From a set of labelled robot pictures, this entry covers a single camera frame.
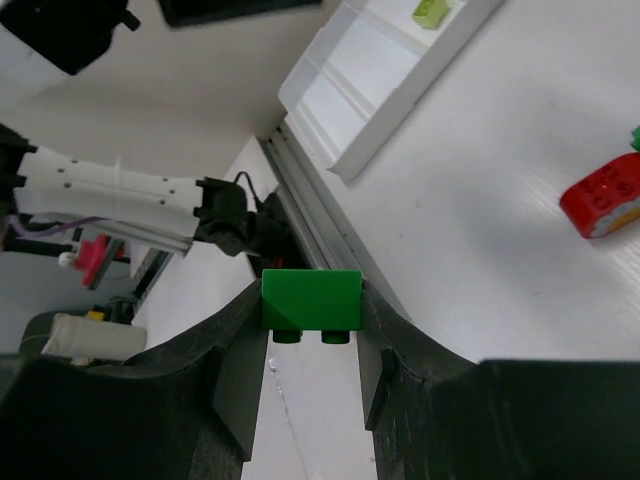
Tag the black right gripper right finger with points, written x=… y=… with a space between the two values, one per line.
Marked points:
x=435 y=415

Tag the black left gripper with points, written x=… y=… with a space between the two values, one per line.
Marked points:
x=71 y=34

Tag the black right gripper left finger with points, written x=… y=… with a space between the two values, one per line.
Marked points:
x=185 y=409

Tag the dark green lego brick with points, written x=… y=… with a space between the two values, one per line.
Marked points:
x=296 y=301

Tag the lime green lego brick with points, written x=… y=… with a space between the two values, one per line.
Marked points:
x=429 y=14

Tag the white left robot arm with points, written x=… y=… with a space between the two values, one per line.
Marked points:
x=163 y=212

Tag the white compartment tray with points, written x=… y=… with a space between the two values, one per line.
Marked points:
x=366 y=69

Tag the red flower lego brick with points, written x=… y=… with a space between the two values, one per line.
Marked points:
x=606 y=200

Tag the aluminium rail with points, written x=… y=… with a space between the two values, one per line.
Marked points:
x=321 y=226

